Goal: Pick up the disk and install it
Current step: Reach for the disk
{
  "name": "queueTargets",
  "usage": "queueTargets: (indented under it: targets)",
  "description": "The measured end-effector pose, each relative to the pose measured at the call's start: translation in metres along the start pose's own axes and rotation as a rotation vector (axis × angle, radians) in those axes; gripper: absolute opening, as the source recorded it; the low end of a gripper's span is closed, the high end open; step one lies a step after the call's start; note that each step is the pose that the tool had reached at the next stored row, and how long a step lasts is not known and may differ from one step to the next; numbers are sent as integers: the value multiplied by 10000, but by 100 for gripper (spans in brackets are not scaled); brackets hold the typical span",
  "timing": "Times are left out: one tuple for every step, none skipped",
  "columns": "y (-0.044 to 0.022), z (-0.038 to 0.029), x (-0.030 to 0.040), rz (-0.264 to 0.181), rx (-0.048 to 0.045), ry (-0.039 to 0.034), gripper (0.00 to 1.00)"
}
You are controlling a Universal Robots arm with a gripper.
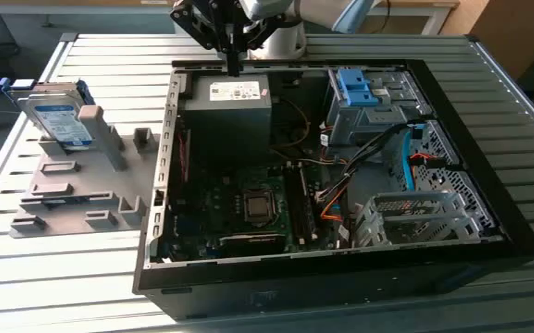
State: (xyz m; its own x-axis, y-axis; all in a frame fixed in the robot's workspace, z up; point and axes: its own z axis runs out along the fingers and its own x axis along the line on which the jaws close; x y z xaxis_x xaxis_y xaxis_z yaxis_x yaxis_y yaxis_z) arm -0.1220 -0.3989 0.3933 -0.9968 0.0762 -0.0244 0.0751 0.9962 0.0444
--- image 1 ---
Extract orange black power wire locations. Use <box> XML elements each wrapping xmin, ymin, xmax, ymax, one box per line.
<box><xmin>408</xmin><ymin>153</ymin><xmax>443</xmax><ymax>171</ymax></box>

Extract white frame desk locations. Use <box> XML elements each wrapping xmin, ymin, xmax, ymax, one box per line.
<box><xmin>372</xmin><ymin>0</ymin><xmax>460</xmax><ymax>35</ymax></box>

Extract grey parts rack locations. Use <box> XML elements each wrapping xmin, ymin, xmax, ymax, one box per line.
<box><xmin>9</xmin><ymin>105</ymin><xmax>164</xmax><ymax>239</ymax></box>

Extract blue plastic drive latch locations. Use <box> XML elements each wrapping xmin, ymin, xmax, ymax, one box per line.
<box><xmin>336</xmin><ymin>69</ymin><xmax>381</xmax><ymax>108</ymax></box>

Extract brown wooden cabinet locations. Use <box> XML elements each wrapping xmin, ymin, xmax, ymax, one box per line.
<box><xmin>442</xmin><ymin>0</ymin><xmax>534</xmax><ymax>80</ymax></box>

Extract blue data wire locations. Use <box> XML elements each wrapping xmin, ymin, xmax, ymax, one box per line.
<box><xmin>403</xmin><ymin>121</ymin><xmax>428</xmax><ymax>192</ymax></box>

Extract green motherboard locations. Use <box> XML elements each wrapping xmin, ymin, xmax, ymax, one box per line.
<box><xmin>167</xmin><ymin>162</ymin><xmax>344</xmax><ymax>260</ymax></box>

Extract orange wire bundle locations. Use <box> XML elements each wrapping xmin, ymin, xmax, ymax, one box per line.
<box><xmin>319</xmin><ymin>199</ymin><xmax>347</xmax><ymax>222</ymax></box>

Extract black PC case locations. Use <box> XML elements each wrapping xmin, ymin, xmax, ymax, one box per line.
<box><xmin>131</xmin><ymin>58</ymin><xmax>534</xmax><ymax>322</ymax></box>

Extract grey metal disk bay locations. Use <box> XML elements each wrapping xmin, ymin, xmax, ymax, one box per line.
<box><xmin>353</xmin><ymin>189</ymin><xmax>484</xmax><ymax>248</ymax></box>

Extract black RAM slot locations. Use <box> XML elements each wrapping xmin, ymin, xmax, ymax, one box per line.
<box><xmin>283</xmin><ymin>162</ymin><xmax>307</xmax><ymax>246</ymax></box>
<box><xmin>296</xmin><ymin>161</ymin><xmax>319</xmax><ymax>243</ymax></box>

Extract black graphics card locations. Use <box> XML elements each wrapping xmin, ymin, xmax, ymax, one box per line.
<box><xmin>219</xmin><ymin>231</ymin><xmax>288</xmax><ymax>256</ymax></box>

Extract hard disk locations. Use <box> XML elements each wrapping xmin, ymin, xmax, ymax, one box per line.
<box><xmin>0</xmin><ymin>78</ymin><xmax>97</xmax><ymax>151</ymax></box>

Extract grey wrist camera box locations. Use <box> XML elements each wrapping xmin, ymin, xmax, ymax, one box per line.
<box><xmin>240</xmin><ymin>0</ymin><xmax>269</xmax><ymax>21</ymax></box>

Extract CPU socket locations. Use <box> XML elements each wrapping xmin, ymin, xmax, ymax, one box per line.
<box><xmin>240</xmin><ymin>188</ymin><xmax>277</xmax><ymax>225</ymax></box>

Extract grey power supply unit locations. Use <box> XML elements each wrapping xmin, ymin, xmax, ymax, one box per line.
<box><xmin>180</xmin><ymin>74</ymin><xmax>275</xmax><ymax>167</ymax></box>

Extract blue RAM stick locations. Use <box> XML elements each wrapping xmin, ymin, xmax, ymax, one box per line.
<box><xmin>41</xmin><ymin>196</ymin><xmax>86</xmax><ymax>207</ymax></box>

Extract grey metal drive cage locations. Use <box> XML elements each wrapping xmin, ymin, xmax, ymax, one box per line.
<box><xmin>325</xmin><ymin>68</ymin><xmax>434</xmax><ymax>146</ymax></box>

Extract yellow wire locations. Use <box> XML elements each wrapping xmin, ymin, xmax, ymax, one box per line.
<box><xmin>269</xmin><ymin>98</ymin><xmax>312</xmax><ymax>151</ymax></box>

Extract black cable bundle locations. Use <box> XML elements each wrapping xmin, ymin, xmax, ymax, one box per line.
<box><xmin>341</xmin><ymin>123</ymin><xmax>411</xmax><ymax>178</ymax></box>

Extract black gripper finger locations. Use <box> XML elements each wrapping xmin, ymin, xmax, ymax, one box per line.
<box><xmin>169</xmin><ymin>0</ymin><xmax>233</xmax><ymax>76</ymax></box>
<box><xmin>232</xmin><ymin>15</ymin><xmax>279</xmax><ymax>76</ymax></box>

